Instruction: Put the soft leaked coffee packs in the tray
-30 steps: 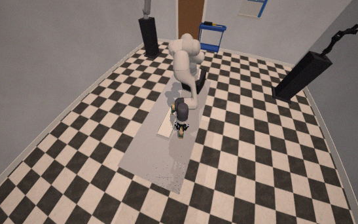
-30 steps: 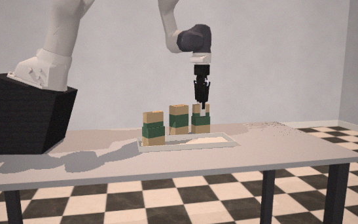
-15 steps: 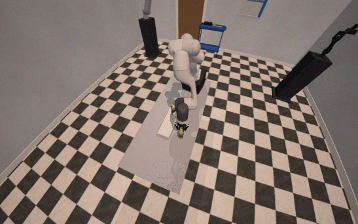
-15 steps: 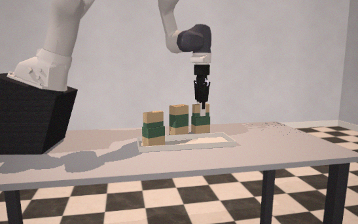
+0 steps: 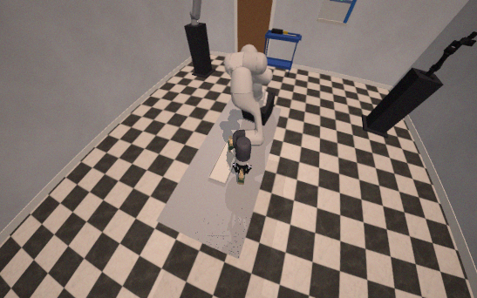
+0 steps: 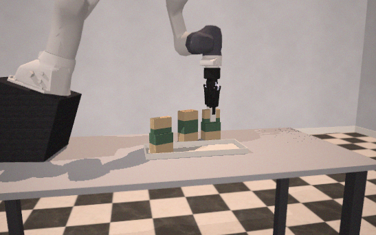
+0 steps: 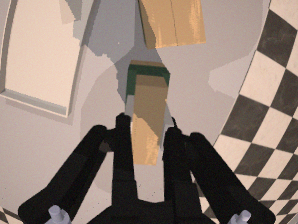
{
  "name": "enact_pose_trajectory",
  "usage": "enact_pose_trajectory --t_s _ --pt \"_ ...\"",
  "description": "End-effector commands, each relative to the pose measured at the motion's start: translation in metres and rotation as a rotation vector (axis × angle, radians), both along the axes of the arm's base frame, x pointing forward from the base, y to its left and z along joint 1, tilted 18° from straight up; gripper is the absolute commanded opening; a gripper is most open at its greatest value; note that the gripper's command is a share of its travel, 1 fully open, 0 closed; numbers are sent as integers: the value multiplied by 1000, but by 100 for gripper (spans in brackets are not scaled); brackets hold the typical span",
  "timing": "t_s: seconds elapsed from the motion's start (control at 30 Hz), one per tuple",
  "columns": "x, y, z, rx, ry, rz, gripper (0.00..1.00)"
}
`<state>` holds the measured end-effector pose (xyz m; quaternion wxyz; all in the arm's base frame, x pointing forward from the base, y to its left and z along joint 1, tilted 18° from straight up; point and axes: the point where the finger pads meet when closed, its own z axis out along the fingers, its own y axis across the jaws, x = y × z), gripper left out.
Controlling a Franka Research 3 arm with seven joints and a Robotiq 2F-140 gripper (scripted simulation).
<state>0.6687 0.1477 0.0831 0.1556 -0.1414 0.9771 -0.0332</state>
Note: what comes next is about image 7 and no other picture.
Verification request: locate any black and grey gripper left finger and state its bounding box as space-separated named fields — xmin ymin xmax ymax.
xmin=18 ymin=95 xmax=142 ymax=224

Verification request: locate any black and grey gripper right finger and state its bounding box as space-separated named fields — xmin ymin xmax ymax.
xmin=160 ymin=102 xmax=276 ymax=224

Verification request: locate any cream shallow tray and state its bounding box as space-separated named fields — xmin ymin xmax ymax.
xmin=0 ymin=0 xmax=98 ymax=118

